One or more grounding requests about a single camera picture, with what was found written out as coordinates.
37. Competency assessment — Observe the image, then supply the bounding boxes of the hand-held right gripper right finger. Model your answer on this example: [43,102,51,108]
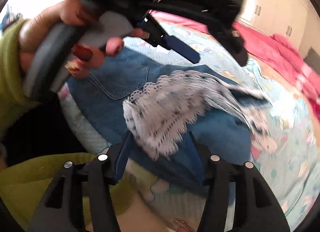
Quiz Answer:
[189,132,290,232]

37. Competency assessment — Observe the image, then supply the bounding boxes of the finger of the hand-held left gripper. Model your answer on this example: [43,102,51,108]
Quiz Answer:
[212,21,248,67]
[139,14,200,64]

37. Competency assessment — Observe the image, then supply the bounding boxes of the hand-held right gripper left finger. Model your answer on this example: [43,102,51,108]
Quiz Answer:
[29,132,133,232]

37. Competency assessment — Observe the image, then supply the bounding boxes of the blue denim pants lace trim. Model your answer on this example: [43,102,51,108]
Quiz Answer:
[66,47,268,185]

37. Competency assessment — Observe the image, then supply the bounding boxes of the person's left forearm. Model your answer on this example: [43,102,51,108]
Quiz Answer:
[0,19,42,134]

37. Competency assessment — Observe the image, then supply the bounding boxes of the person's left hand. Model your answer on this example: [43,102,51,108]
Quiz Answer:
[19,0,125,79]

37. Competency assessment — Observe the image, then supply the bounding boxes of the pink duvet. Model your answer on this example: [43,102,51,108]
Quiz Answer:
[150,9,320,120]

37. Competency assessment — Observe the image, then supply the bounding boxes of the white wardrobe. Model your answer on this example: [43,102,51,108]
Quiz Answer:
[220,0,316,57]

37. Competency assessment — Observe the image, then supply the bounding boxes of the grey padded headboard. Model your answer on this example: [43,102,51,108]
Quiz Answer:
[304,48,320,72]

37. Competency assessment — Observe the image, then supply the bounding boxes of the cartoon cat printed blanket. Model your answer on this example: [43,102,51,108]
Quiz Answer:
[60,23,320,222]

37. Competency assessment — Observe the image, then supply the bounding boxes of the person's black trousers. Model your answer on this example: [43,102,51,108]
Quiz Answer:
[0,97,88,169]

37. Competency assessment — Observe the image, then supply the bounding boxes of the person's green fleece jacket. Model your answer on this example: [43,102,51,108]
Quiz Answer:
[0,153,150,231]

